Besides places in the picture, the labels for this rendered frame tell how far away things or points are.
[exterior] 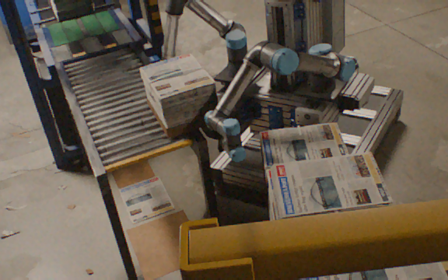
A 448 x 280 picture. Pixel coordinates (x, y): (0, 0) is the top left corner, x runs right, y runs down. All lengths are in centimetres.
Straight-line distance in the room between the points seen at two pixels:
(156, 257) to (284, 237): 267
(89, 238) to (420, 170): 211
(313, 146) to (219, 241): 190
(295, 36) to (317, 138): 70
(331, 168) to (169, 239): 158
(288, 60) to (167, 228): 144
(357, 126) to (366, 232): 313
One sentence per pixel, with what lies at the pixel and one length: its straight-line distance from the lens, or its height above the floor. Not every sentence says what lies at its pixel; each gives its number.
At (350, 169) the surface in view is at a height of 107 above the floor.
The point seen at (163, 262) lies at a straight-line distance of 333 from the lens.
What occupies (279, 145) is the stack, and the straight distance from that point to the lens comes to 263.
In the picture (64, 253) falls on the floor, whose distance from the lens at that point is 358.
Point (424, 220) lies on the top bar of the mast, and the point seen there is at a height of 185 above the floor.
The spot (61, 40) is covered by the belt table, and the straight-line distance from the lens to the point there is 420.
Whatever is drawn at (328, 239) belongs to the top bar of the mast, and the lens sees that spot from 72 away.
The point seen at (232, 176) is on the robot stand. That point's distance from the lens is 350.
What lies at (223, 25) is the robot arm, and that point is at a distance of 326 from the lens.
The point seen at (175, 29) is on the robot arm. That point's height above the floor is 113.
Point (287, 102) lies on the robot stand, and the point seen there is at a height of 72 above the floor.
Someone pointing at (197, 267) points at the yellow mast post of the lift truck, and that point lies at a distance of 71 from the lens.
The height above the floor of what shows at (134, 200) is 1.
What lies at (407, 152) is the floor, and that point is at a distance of 399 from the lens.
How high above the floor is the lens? 236
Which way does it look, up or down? 34 degrees down
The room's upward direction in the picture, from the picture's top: 8 degrees counter-clockwise
